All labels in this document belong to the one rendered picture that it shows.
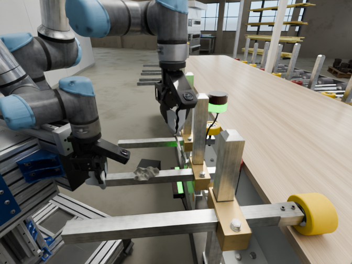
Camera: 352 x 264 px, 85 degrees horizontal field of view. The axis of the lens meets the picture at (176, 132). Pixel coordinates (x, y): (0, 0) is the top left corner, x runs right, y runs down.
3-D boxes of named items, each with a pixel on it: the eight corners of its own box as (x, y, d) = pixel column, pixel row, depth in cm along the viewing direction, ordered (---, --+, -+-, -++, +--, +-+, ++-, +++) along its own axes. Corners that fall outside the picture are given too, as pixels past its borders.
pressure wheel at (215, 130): (212, 152, 86) (215, 129, 80) (197, 146, 90) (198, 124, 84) (220, 144, 91) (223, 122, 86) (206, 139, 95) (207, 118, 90)
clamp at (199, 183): (194, 190, 62) (195, 179, 60) (188, 164, 74) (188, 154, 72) (211, 189, 63) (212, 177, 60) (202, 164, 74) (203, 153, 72)
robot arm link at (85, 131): (101, 113, 56) (94, 125, 49) (104, 127, 58) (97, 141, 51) (75, 114, 55) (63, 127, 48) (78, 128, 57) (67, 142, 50)
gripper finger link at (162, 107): (174, 119, 57) (174, 91, 53) (177, 121, 56) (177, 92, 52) (160, 122, 56) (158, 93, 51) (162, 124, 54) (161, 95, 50)
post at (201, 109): (190, 210, 77) (197, 96, 54) (189, 204, 80) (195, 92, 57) (199, 210, 78) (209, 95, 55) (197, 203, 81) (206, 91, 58)
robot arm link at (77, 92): (50, 77, 47) (85, 73, 52) (61, 119, 52) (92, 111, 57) (58, 84, 42) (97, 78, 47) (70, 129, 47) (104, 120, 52)
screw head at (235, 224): (231, 232, 34) (232, 228, 33) (228, 221, 35) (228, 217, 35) (243, 231, 34) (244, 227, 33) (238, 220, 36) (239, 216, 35)
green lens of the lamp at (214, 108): (209, 112, 56) (209, 106, 55) (204, 105, 61) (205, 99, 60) (229, 112, 56) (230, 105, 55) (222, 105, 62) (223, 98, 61)
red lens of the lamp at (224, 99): (209, 105, 55) (210, 97, 54) (205, 98, 60) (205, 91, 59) (230, 103, 55) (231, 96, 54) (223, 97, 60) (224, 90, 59)
